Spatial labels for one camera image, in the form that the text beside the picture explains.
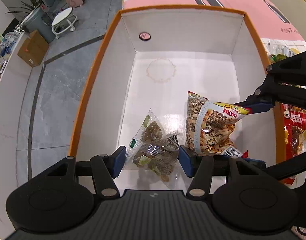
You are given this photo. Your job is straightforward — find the red noodle snack bag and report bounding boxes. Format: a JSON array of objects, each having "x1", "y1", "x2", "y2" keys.
[{"x1": 280, "y1": 102, "x2": 306, "y2": 185}]

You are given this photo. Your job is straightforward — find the Mimi shrimp chips bag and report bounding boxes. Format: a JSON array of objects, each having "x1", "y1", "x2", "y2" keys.
[{"x1": 186, "y1": 92, "x2": 250, "y2": 157}]

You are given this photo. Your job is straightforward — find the clear bag green candies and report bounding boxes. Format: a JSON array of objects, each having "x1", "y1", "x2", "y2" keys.
[{"x1": 124, "y1": 110, "x2": 178, "y2": 187}]

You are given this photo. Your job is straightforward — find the lemon pattern tablecloth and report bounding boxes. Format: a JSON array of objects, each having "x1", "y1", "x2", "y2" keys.
[{"x1": 122, "y1": 0, "x2": 306, "y2": 53}]

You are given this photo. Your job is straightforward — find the orange cardboard box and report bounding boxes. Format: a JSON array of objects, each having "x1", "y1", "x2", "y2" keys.
[{"x1": 68, "y1": 4, "x2": 287, "y2": 197}]

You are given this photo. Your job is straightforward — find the white TV console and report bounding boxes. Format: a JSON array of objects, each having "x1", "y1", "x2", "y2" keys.
[{"x1": 0, "y1": 33, "x2": 32, "y2": 239}]

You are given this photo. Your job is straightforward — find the brown cardboard carton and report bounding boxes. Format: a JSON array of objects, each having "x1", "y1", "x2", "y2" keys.
[{"x1": 17, "y1": 30, "x2": 49, "y2": 67}]

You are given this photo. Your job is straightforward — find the white round rolling stool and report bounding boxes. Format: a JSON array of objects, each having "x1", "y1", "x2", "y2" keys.
[{"x1": 51, "y1": 7, "x2": 78, "y2": 40}]

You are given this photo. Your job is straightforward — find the grey trash bin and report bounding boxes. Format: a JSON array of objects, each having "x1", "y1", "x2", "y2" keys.
[{"x1": 20, "y1": 7, "x2": 55, "y2": 43}]

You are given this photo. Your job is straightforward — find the long leaf potted plant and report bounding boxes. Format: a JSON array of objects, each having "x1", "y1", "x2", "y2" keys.
[{"x1": 6, "y1": 0, "x2": 50, "y2": 16}]

